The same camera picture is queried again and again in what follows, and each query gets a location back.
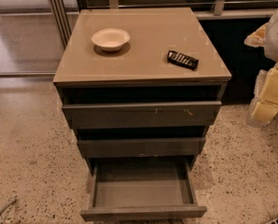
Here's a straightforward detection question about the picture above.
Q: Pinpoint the grey open bottom drawer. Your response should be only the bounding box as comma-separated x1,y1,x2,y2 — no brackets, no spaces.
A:
80,157,207,221

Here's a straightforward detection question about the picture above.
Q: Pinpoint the grey top drawer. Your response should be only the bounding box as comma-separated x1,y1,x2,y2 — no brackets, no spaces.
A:
63,101,221,129

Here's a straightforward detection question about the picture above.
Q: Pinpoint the white ceramic bowl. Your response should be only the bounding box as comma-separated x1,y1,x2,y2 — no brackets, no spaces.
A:
91,28,131,52

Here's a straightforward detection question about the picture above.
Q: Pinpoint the black rxbar chocolate wrapper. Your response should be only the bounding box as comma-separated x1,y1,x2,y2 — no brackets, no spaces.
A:
167,50,199,70

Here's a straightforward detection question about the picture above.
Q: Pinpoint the grey middle drawer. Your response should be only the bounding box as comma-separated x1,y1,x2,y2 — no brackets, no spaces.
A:
77,137,205,158

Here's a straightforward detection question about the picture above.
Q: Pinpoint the grey drawer cabinet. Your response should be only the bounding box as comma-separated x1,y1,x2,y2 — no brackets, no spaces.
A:
52,7,232,175

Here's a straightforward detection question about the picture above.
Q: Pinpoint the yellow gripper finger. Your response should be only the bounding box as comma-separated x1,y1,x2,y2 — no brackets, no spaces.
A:
250,63,278,124
244,23,268,48

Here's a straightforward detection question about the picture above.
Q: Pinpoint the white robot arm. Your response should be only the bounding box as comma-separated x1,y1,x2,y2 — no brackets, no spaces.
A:
244,9,278,127

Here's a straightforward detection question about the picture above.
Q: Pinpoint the grey metal floor bar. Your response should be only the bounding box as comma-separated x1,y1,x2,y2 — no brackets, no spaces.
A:
0,197,17,216

